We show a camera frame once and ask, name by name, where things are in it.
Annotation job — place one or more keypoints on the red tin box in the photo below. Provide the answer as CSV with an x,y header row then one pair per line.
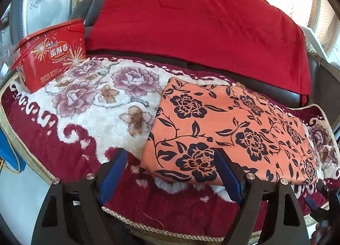
x,y
53,56

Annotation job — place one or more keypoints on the black leather sofa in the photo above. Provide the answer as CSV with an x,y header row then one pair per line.
x,y
91,5

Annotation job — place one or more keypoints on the white plastic chair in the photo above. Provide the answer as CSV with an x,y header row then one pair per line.
x,y
316,40

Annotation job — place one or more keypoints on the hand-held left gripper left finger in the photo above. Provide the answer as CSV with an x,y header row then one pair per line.
x,y
114,177

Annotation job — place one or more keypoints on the floral plush sofa cover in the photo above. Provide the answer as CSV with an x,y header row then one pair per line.
x,y
79,128

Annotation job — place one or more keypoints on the blue bag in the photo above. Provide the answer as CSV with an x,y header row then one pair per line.
x,y
10,154

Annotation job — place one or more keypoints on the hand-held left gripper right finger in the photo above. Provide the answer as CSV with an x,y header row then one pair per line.
x,y
229,178

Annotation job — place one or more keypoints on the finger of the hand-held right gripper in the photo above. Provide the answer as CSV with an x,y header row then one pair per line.
x,y
322,205

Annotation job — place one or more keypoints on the red blanket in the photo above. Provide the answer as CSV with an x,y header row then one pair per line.
x,y
199,27

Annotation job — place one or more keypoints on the orange floral blouse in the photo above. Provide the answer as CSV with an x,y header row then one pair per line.
x,y
225,128

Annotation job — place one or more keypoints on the white appliance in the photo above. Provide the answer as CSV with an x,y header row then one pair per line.
x,y
45,3

